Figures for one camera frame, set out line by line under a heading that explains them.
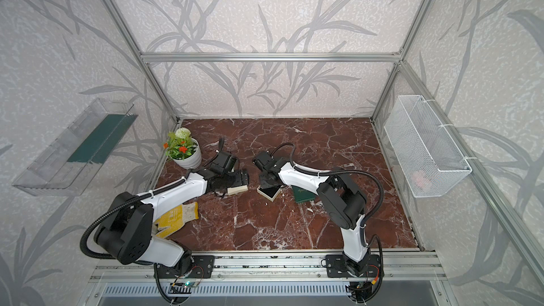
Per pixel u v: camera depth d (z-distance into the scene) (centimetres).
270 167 70
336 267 74
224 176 71
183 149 89
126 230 43
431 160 61
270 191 88
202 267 72
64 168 64
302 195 88
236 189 83
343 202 49
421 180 74
